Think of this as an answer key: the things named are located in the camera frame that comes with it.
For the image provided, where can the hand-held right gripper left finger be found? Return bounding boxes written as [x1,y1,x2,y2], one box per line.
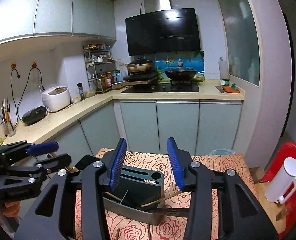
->
[14,137,127,240]

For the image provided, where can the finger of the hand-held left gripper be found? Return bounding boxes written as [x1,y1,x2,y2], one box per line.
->
[0,153,72,193]
[0,141,59,165]

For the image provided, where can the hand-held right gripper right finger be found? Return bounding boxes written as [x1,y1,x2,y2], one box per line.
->
[166,137,279,240]

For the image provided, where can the brown wooden chopstick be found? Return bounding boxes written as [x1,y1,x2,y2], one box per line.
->
[50,152,79,173]
[103,192,123,202]

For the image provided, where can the dark green utensil holder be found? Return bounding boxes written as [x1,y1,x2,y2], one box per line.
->
[74,149,165,227]

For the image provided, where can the dark striped wooden chopstick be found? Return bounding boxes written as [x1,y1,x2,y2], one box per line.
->
[151,207,191,217]

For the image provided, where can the person's left hand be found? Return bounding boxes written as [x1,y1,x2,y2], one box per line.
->
[2,200,21,218]

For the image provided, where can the metal utensil jar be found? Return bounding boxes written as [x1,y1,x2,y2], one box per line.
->
[0,97,16,138]

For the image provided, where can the black countertop grill appliance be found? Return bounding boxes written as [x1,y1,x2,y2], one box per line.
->
[21,106,49,126]

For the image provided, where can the rose patterned tablecloth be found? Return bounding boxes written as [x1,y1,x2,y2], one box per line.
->
[74,147,260,240]

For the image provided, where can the bin with plastic bag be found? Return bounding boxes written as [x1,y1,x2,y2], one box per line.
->
[209,148,236,156]

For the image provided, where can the white rice cooker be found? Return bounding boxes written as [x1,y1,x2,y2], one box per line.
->
[41,86,71,113]

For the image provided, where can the black pepper grinder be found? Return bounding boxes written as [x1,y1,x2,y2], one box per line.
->
[77,83,86,101]

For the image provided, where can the glass jar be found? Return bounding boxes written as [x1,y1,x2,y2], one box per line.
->
[84,78,98,98]

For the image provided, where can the black gas cooktop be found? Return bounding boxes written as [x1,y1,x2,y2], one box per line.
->
[121,83,200,94]

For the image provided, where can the black griddle pan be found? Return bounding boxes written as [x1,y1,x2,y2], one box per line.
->
[122,71,159,86]

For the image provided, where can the black wok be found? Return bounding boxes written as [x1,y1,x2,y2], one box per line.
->
[164,67,197,81]

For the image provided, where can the wooden stool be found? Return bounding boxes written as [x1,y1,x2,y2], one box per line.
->
[253,179,289,231]

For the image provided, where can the orange cutting board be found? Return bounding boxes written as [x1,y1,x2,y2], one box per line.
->
[221,83,241,94]

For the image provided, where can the metal spice rack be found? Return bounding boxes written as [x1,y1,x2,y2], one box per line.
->
[82,44,116,94]

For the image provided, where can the golden pot with lid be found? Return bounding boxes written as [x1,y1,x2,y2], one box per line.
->
[126,58,155,73]

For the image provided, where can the blue sea picture backsplash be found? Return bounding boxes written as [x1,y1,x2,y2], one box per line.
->
[144,50,205,83]

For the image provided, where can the white electric kettle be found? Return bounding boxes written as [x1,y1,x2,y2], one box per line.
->
[265,157,296,204]

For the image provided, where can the white plastic bottle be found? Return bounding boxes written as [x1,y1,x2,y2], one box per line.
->
[218,57,230,81]

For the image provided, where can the red plastic chair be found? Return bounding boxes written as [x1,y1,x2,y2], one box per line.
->
[260,141,296,239]

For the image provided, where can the black range hood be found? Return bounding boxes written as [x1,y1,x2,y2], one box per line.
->
[125,0,201,57]

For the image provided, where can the grey upper kitchen cabinets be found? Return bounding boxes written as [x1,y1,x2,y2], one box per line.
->
[0,0,117,48]

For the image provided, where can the frosted glass window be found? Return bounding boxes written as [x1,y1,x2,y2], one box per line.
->
[215,0,261,87]

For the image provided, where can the black power cable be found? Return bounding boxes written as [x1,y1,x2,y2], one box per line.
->
[17,61,46,121]
[10,62,22,128]

